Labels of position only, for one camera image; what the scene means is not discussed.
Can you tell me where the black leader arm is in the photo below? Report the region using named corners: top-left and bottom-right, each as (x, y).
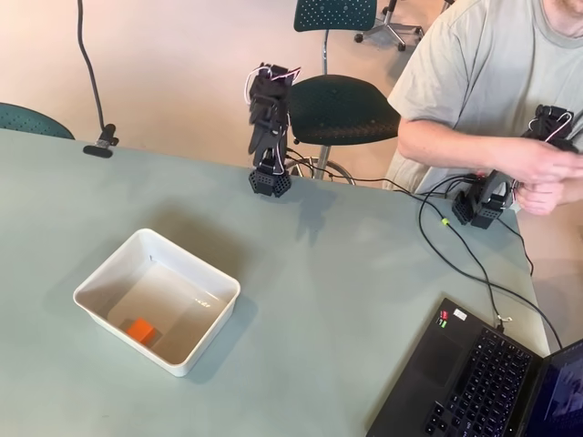
top-left (468, 104), bottom-right (580, 229)

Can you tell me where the small orange cube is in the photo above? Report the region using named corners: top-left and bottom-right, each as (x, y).
top-left (126, 317), bottom-right (157, 346)

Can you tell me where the white plastic bin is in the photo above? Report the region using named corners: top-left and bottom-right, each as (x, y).
top-left (72, 228), bottom-right (241, 378)

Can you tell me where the person's right hand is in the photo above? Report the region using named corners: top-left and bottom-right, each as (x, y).
top-left (512, 138), bottom-right (583, 184)

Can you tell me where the person's left hand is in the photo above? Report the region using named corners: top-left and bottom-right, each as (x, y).
top-left (517, 175), bottom-right (583, 216)

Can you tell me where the black perforated table clamp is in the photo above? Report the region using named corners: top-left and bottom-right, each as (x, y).
top-left (248, 168), bottom-right (293, 198)
top-left (451, 190), bottom-right (473, 227)

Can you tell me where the green perforated chair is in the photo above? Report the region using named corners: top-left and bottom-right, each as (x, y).
top-left (0, 102), bottom-right (76, 140)
top-left (285, 0), bottom-right (405, 186)

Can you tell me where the silver office chair base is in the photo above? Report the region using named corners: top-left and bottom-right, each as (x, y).
top-left (353, 0), bottom-right (425, 52)

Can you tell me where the person's beige t-shirt torso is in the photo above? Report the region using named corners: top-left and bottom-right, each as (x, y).
top-left (385, 0), bottom-right (583, 197)

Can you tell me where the person's neck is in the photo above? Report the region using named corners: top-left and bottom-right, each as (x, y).
top-left (542, 0), bottom-right (583, 46)

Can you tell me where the black laptop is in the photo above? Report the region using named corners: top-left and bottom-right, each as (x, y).
top-left (365, 297), bottom-right (583, 437)

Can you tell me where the black cable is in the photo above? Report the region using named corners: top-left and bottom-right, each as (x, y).
top-left (418, 179), bottom-right (507, 331)
top-left (284, 152), bottom-right (477, 198)
top-left (498, 218), bottom-right (535, 277)
top-left (394, 188), bottom-right (564, 351)

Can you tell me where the black gooseneck clamp mount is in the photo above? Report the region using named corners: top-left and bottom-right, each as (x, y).
top-left (76, 0), bottom-right (120, 159)

